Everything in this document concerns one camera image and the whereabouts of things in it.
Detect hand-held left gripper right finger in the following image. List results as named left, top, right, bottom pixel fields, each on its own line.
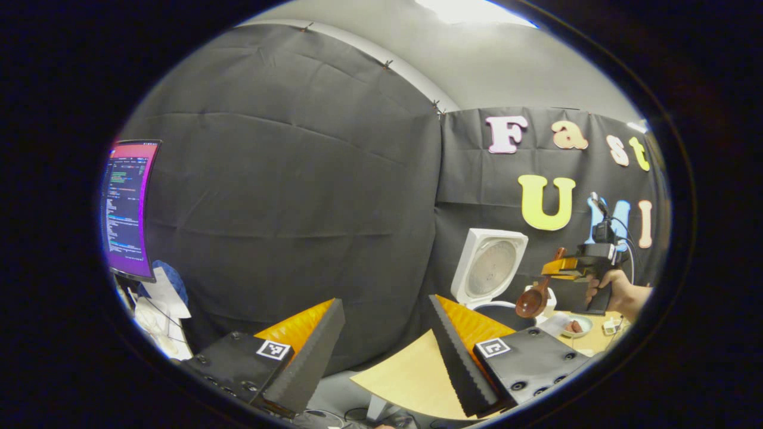
left=426, top=294, right=597, bottom=418

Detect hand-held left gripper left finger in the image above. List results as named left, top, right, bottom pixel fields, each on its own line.
left=179, top=298, right=346, bottom=418

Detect brown wooden spoon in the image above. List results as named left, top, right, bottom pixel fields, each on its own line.
left=516, top=247, right=567, bottom=318

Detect white rice cooker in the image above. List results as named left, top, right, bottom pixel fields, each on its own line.
left=450, top=228, right=537, bottom=331

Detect white toaster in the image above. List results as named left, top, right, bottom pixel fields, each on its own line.
left=525, top=285, right=557, bottom=316

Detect pale green plate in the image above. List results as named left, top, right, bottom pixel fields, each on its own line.
left=557, top=315, right=594, bottom=338

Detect white paper sheets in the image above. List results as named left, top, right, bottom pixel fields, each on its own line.
left=132, top=283, right=193, bottom=361

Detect blue cloth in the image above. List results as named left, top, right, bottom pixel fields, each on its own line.
left=152, top=260, right=189, bottom=306

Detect black backdrop cloth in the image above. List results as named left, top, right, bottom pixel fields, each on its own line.
left=113, top=24, right=671, bottom=376

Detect computer monitor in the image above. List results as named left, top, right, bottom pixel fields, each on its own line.
left=100, top=140, right=163, bottom=282

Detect ceiling light panel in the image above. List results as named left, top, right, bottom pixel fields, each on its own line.
left=415, top=0, right=537, bottom=29

